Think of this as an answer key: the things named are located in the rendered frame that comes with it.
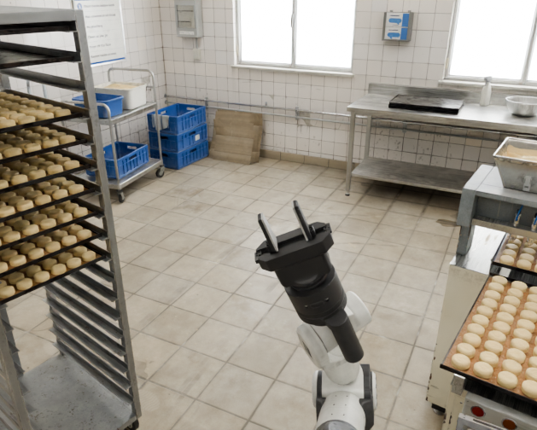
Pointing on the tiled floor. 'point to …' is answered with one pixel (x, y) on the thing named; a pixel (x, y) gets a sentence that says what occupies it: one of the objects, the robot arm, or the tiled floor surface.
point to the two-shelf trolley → (118, 139)
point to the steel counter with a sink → (455, 177)
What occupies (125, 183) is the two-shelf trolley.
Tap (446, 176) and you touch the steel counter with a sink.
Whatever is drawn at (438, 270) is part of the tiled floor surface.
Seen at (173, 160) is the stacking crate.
